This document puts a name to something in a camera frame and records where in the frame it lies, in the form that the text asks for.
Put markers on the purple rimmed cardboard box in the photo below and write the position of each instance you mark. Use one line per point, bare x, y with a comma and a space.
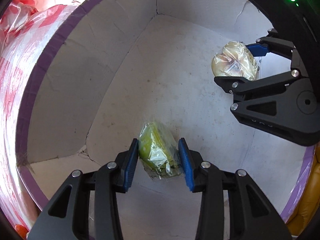
112, 66

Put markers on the yellow fruit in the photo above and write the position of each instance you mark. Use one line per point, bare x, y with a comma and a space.
235, 60

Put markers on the large orange tangerine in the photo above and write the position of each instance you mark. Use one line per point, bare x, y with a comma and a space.
22, 231

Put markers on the green fruit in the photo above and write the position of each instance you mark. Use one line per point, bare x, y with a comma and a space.
158, 151

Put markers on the red white checkered tablecloth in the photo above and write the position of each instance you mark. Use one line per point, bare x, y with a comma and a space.
26, 28

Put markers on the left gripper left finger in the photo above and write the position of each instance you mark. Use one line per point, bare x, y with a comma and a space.
66, 216

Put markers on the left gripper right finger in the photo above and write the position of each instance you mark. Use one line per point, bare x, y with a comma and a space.
252, 216

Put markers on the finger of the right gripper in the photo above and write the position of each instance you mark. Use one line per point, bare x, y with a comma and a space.
273, 84
274, 43

